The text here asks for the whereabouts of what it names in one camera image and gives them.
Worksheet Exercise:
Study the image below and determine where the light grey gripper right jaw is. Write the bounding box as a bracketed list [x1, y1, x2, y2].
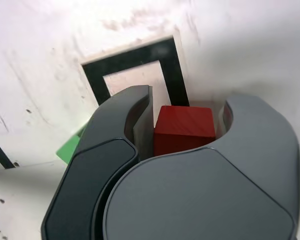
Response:
[102, 94, 300, 240]

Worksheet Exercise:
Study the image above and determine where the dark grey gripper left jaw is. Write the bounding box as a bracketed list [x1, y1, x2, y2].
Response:
[40, 84, 156, 240]

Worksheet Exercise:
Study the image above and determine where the green cube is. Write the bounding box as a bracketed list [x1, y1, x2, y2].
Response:
[55, 124, 87, 166]

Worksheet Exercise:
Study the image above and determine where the red cube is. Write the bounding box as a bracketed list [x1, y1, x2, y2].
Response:
[153, 105, 217, 157]

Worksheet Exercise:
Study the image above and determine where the black tape square outline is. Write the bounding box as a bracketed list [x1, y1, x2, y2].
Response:
[81, 36, 190, 107]

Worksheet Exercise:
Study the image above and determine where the black tape strip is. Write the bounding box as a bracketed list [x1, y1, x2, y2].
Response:
[0, 133, 18, 170]

